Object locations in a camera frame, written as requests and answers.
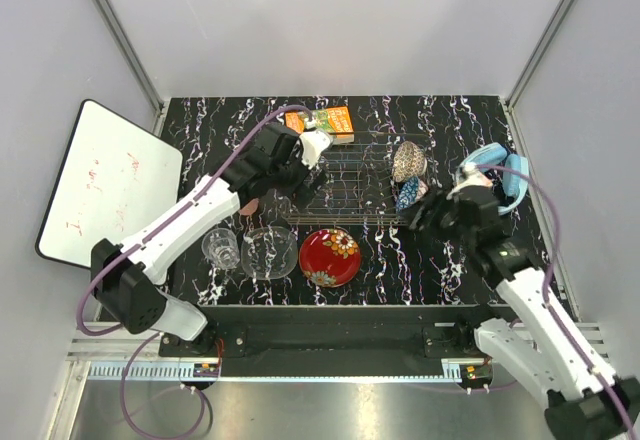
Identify red floral plate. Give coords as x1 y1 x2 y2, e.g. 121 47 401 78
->
298 228 362 288

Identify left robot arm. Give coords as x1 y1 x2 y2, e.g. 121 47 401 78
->
90 123 333 356

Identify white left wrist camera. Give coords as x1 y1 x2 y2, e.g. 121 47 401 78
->
299 130 333 169

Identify blue patterned bowl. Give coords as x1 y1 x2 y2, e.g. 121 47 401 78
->
396 176 429 211

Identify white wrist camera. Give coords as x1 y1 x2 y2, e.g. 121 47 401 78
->
453 164 493 195
299 130 333 169

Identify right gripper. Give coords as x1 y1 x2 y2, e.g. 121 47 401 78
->
395 183 474 248

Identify clear drinking glass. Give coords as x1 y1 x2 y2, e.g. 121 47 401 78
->
201 228 240 270

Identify pink plastic cup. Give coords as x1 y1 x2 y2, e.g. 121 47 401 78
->
239 199 259 216

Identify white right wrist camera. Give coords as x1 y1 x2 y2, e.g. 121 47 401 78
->
453 164 493 195

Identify white whiteboard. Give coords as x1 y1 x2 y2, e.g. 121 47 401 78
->
35 99 183 268

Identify wire dish rack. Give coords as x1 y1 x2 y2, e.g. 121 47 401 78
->
276 131 427 227

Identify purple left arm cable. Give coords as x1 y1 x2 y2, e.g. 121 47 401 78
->
74 104 314 436

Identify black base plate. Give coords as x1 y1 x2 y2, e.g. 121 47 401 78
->
159 305 514 380

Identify orange green book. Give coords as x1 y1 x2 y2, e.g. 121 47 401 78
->
285 106 355 145

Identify brown patterned bowl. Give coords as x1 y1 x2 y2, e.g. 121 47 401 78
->
392 141 427 183

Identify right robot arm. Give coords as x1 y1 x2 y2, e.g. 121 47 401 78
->
400 186 639 439

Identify light blue headphones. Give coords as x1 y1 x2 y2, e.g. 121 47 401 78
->
455 143 529 216

